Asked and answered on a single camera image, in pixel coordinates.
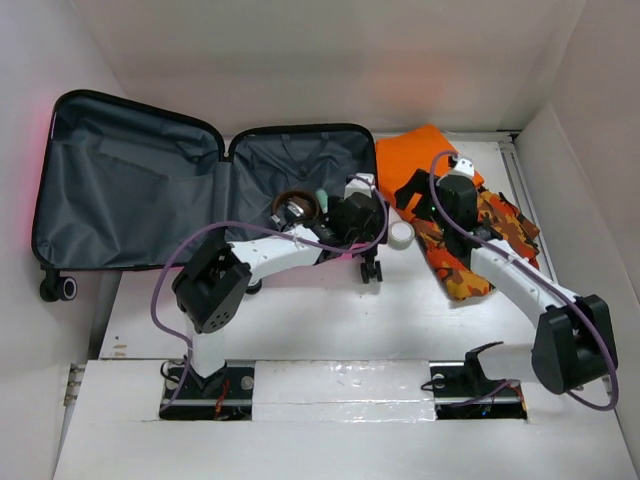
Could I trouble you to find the white tape roll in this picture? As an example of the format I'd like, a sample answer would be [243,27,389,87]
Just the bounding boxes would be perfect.
[388,220,415,250]

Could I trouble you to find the pink suitcase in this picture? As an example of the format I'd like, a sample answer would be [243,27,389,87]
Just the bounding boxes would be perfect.
[31,90,377,302]

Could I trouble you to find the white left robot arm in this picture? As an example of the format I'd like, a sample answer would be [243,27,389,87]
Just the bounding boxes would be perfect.
[172,191,388,397]

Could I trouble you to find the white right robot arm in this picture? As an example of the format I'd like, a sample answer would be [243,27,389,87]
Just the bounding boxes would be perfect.
[394,169,619,410]

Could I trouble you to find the green white tube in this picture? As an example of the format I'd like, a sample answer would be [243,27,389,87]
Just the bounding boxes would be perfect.
[315,188,329,215]

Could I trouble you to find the orange camouflage cloth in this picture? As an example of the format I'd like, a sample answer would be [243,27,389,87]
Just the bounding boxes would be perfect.
[410,187,526,301]

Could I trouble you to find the brown headphones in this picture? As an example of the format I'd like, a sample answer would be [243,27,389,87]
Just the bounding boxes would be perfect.
[271,189,321,231]

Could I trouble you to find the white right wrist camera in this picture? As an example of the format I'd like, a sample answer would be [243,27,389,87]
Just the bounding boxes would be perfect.
[447,154,475,180]

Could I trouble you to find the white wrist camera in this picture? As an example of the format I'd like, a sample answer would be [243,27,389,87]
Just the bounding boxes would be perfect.
[447,154,475,180]
[343,173,375,199]

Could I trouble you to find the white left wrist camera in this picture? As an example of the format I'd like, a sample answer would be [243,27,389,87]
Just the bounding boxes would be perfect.
[343,173,375,199]

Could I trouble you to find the aluminium rail right edge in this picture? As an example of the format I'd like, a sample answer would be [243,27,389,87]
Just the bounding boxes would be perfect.
[499,132,606,369]

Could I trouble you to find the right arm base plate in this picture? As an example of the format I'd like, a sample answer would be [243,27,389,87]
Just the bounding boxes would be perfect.
[421,361,528,421]

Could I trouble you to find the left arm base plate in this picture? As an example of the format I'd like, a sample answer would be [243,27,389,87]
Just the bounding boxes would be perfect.
[159,361,255,422]

